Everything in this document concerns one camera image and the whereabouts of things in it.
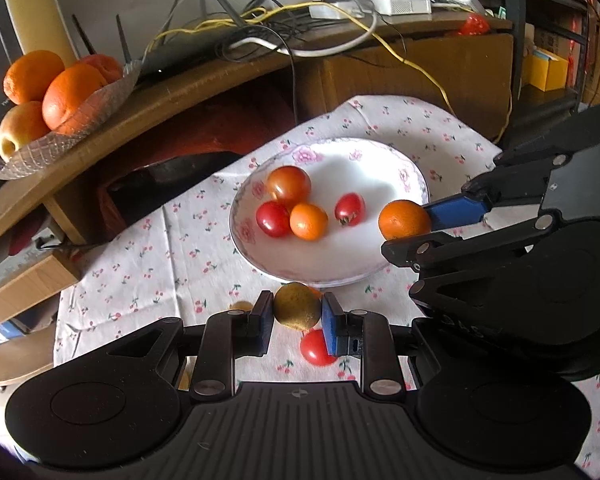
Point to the black metal shelf rack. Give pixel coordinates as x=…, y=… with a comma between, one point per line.
x=569, y=28

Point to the yellow cylinder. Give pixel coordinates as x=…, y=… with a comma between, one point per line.
x=39, y=25

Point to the large red tomato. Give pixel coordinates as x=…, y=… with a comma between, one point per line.
x=289, y=185

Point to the small red cherry tomato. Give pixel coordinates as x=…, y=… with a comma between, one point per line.
x=350, y=209

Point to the tan longan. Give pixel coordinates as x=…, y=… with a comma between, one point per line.
x=245, y=306
x=297, y=306
x=184, y=382

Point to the black wifi router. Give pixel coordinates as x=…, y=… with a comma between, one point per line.
x=143, y=39

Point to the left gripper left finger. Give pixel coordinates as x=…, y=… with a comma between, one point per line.
x=228, y=336

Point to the white power strip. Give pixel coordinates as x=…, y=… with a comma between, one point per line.
x=360, y=8

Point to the red plastic bag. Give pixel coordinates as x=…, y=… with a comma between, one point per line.
x=475, y=25

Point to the blue white cardboard box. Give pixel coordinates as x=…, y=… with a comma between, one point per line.
x=9, y=331

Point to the hidden red cherry tomato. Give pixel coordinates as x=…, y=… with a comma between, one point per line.
x=313, y=349

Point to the silver set-top box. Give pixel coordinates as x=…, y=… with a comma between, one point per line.
x=26, y=243

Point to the oval red cherry tomato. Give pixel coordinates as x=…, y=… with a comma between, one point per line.
x=273, y=219

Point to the yellow box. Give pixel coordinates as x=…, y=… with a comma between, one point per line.
x=544, y=70

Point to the glass fruit dish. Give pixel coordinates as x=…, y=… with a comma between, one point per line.
x=92, y=114

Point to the top large orange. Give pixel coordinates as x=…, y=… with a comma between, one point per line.
x=28, y=78

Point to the white floral porcelain bowl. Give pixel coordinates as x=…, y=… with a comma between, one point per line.
x=345, y=254

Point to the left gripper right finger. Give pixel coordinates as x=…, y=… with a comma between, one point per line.
x=365, y=335

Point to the wooden tv stand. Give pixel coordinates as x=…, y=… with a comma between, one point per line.
x=420, y=58

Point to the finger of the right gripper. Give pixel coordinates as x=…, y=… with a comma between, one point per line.
x=426, y=252
x=501, y=187

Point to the large orange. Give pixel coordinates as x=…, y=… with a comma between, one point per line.
x=68, y=91
x=28, y=78

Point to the yellow red apple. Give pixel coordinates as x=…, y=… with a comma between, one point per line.
x=22, y=125

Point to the front large orange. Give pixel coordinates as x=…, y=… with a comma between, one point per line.
x=68, y=91

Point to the orange mandarin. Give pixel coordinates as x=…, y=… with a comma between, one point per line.
x=308, y=222
x=402, y=219
x=315, y=290

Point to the cherry print tablecloth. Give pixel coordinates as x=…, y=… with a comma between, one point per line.
x=180, y=260

